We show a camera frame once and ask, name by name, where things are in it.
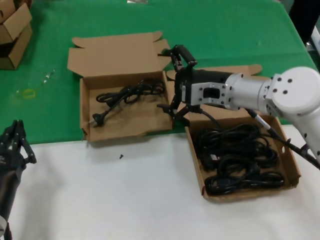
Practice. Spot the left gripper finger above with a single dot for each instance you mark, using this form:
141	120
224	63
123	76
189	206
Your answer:
8	138
23	145

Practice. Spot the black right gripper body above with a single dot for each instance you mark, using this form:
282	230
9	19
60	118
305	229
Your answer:
210	76

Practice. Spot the stacked cardboard box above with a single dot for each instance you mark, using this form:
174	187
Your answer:
22	47
17	22
6	7

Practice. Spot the torn-edged open cardboard box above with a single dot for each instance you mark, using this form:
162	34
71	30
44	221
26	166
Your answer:
140	117

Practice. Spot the small black screw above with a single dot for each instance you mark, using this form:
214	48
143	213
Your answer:
121	156

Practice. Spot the white debris scraps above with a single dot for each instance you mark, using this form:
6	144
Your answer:
45	81

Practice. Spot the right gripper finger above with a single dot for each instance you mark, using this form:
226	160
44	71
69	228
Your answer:
175	113
186	52

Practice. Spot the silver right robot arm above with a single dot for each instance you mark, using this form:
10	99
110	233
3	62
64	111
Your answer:
295	87

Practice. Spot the yellow rubber band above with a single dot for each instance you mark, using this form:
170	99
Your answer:
30	90

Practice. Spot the silver metal clip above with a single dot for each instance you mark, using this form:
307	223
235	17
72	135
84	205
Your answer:
137	1

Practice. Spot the green tablecloth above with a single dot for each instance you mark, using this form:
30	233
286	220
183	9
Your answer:
225	32

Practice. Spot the white tube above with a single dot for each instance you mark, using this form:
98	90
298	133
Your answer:
317	40

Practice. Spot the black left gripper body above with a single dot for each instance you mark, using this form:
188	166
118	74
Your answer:
10	172

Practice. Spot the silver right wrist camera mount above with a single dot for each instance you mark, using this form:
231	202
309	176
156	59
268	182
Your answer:
197	92

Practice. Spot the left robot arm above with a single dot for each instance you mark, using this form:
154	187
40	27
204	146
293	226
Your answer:
2	223

